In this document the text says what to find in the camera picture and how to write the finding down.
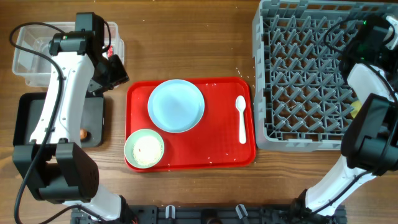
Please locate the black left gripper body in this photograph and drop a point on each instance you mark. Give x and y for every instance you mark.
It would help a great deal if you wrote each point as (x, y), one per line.
(111, 74)

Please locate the red snack wrapper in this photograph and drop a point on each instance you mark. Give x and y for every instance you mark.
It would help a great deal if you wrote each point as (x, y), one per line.
(110, 51)

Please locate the light blue plate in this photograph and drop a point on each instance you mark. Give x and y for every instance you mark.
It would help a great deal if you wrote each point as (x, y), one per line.
(176, 106)

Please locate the green bowl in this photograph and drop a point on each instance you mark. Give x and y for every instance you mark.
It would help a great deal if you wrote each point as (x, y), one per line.
(144, 149)

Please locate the yellow plastic cup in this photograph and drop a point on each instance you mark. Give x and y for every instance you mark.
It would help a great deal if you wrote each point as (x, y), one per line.
(356, 106)

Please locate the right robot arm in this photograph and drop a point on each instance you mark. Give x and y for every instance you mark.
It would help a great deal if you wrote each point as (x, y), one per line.
(369, 146)

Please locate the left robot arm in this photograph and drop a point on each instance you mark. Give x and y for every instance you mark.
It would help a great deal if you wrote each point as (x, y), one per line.
(53, 165)

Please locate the black waste tray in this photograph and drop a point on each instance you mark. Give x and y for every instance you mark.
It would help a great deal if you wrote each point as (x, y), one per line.
(30, 108)

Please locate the grey dishwasher rack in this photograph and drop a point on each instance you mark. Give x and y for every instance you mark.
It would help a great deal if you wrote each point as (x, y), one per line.
(302, 102)

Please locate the orange carrot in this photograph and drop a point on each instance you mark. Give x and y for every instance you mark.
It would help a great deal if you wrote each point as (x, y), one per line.
(83, 134)

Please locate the red plastic tray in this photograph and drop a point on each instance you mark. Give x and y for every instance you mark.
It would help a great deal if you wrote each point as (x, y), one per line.
(214, 141)

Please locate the white plastic spoon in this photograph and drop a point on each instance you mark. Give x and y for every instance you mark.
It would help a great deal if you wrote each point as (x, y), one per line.
(241, 106)

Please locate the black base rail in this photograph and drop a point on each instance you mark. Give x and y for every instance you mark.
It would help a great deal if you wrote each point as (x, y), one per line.
(238, 214)

